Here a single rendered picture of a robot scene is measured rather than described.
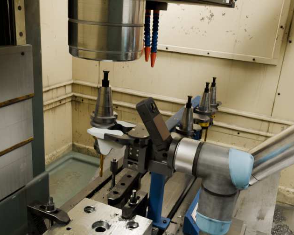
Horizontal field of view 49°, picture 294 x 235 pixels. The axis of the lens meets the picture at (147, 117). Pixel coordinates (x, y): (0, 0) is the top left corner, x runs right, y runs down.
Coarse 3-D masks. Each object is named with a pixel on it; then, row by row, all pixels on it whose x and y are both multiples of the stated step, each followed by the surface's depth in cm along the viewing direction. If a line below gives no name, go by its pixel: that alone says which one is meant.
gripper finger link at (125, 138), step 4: (104, 136) 70; (108, 136) 70; (112, 136) 69; (116, 136) 69; (120, 136) 69; (124, 136) 69; (128, 136) 70; (112, 140) 70; (116, 140) 69; (120, 140) 68; (124, 140) 68; (128, 140) 68; (132, 140) 68; (136, 140) 69; (120, 144) 69; (124, 144) 68; (128, 144) 69
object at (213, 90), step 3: (210, 87) 124; (213, 87) 123; (216, 87) 124; (210, 90) 124; (213, 90) 124; (216, 90) 124; (210, 93) 124; (213, 93) 124; (216, 93) 124; (210, 96) 124; (213, 96) 124; (216, 96) 125; (210, 99) 124; (213, 99) 124; (216, 99) 125; (210, 102) 124; (213, 102) 124; (216, 102) 125
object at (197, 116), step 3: (195, 114) 114; (198, 114) 114; (195, 117) 111; (198, 117) 111; (201, 117) 111; (204, 117) 111; (207, 117) 112; (201, 120) 110; (204, 120) 110; (207, 120) 111
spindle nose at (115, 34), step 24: (72, 0) 61; (96, 0) 59; (120, 0) 59; (144, 0) 64; (72, 24) 63; (96, 24) 60; (120, 24) 61; (72, 48) 65; (96, 48) 62; (120, 48) 63
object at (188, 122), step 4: (184, 108) 95; (188, 108) 94; (192, 108) 95; (184, 112) 95; (188, 112) 95; (192, 112) 95; (184, 116) 95; (188, 116) 95; (192, 116) 96; (184, 120) 95; (188, 120) 95; (192, 120) 96; (180, 124) 97; (184, 124) 96; (188, 124) 95; (192, 124) 96; (180, 128) 97; (184, 128) 96; (188, 128) 96; (192, 128) 96
